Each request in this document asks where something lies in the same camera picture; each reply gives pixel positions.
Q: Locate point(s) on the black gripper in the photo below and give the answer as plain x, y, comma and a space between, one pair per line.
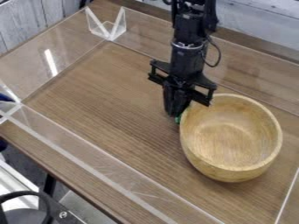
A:
182, 78

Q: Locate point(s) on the brown wooden bowl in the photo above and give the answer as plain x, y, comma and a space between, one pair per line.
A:
231, 139

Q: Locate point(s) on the green foam block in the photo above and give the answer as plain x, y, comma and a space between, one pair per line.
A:
178, 119

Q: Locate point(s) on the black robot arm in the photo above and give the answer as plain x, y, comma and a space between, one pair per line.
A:
194, 22

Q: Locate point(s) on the black table leg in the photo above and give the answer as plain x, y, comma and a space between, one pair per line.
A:
50, 185

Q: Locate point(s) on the blue object at left edge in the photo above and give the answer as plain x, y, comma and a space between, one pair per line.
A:
6, 98

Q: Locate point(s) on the clear acrylic corner bracket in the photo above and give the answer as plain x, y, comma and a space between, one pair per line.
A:
107, 30

